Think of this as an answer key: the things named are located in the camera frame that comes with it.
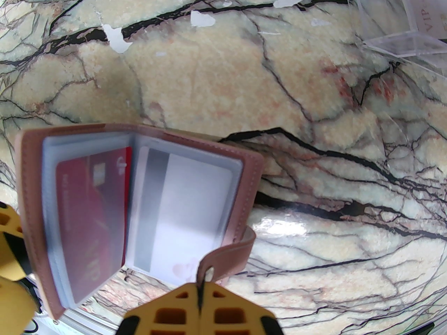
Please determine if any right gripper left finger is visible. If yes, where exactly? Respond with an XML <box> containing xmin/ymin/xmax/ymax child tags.
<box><xmin>122</xmin><ymin>281</ymin><xmax>202</xmax><ymax>335</ymax></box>

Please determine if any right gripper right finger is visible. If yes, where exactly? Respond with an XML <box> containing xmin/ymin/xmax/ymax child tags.
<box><xmin>201</xmin><ymin>281</ymin><xmax>285</xmax><ymax>335</ymax></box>

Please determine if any pink leather card holder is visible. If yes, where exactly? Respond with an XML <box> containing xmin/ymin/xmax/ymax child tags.
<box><xmin>15</xmin><ymin>123</ymin><xmax>265</xmax><ymax>321</ymax></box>

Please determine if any red VIP card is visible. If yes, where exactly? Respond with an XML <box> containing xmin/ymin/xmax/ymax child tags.
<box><xmin>55</xmin><ymin>147</ymin><xmax>133</xmax><ymax>303</ymax></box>

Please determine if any white card with stripe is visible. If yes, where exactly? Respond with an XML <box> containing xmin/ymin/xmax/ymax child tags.
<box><xmin>133</xmin><ymin>147</ymin><xmax>234</xmax><ymax>282</ymax></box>

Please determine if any clear acrylic card stand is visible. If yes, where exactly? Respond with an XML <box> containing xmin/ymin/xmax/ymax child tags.
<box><xmin>347</xmin><ymin>0</ymin><xmax>447</xmax><ymax>69</ymax></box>

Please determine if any pale VIP card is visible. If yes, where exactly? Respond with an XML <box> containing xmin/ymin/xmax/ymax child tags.
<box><xmin>398</xmin><ymin>0</ymin><xmax>447</xmax><ymax>36</ymax></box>

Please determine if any aluminium frame rail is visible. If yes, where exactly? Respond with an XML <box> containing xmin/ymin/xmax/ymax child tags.
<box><xmin>34</xmin><ymin>303</ymin><xmax>127</xmax><ymax>335</ymax></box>

